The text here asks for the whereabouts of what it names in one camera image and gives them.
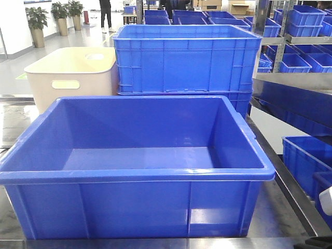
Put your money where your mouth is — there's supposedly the large blue target bin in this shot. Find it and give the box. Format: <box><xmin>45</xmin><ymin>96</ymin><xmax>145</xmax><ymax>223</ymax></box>
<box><xmin>1</xmin><ymin>95</ymin><xmax>275</xmax><ymax>240</ymax></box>

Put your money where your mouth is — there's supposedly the blue bin beside target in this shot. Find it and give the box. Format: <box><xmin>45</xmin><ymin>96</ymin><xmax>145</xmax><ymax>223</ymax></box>
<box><xmin>282</xmin><ymin>135</ymin><xmax>332</xmax><ymax>200</ymax></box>

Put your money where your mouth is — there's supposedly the tall blue crate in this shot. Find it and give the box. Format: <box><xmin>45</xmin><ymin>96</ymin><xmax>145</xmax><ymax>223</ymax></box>
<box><xmin>112</xmin><ymin>24</ymin><xmax>263</xmax><ymax>95</ymax></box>

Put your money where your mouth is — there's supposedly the beige plastic tub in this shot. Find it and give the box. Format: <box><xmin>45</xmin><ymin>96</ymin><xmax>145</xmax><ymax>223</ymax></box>
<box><xmin>24</xmin><ymin>47</ymin><xmax>119</xmax><ymax>114</ymax></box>

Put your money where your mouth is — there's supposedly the standing person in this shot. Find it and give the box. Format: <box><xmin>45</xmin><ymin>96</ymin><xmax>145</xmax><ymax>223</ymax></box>
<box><xmin>99</xmin><ymin>0</ymin><xmax>115</xmax><ymax>34</ymax></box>

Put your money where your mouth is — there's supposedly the potted plant right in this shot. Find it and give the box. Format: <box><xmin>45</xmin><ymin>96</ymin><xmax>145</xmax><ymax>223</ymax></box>
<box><xmin>68</xmin><ymin>1</ymin><xmax>84</xmax><ymax>31</ymax></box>

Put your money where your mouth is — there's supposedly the potted plant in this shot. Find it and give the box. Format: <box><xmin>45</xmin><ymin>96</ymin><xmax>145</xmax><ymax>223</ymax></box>
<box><xmin>68</xmin><ymin>1</ymin><xmax>84</xmax><ymax>31</ymax></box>
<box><xmin>25</xmin><ymin>7</ymin><xmax>48</xmax><ymax>48</ymax></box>
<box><xmin>51</xmin><ymin>2</ymin><xmax>69</xmax><ymax>36</ymax></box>

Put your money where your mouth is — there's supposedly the potted plant middle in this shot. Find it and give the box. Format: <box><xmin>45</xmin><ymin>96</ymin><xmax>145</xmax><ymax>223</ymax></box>
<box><xmin>51</xmin><ymin>2</ymin><xmax>69</xmax><ymax>36</ymax></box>

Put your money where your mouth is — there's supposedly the potted plant left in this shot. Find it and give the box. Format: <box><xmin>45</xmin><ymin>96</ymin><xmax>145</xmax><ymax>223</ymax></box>
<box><xmin>25</xmin><ymin>7</ymin><xmax>48</xmax><ymax>48</ymax></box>

